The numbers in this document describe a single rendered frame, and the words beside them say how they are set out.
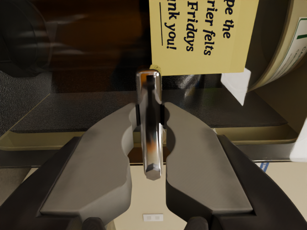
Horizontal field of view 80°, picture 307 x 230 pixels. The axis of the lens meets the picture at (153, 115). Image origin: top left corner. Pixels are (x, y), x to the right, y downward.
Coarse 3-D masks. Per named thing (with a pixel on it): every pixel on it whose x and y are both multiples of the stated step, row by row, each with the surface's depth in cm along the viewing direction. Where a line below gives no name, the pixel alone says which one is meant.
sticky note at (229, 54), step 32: (160, 0) 13; (192, 0) 13; (224, 0) 13; (256, 0) 13; (160, 32) 14; (192, 32) 14; (224, 32) 14; (160, 64) 15; (192, 64) 15; (224, 64) 15
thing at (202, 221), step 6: (198, 216) 6; (84, 222) 5; (90, 222) 5; (96, 222) 5; (102, 222) 5; (192, 222) 5; (198, 222) 5; (204, 222) 5; (84, 228) 5; (90, 228) 5; (96, 228) 5; (102, 228) 5; (186, 228) 5; (192, 228) 5; (198, 228) 5; (204, 228) 5
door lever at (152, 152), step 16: (144, 80) 11; (160, 80) 11; (144, 96) 11; (160, 96) 11; (144, 112) 12; (160, 112) 12; (144, 128) 12; (160, 128) 13; (144, 144) 13; (160, 144) 13; (144, 160) 14; (160, 160) 14
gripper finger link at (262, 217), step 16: (224, 144) 8; (240, 160) 8; (240, 176) 7; (256, 176) 7; (256, 192) 6; (272, 192) 6; (256, 208) 6; (272, 208) 6; (288, 208) 6; (224, 224) 5; (240, 224) 5; (256, 224) 5; (272, 224) 5; (288, 224) 5; (304, 224) 5
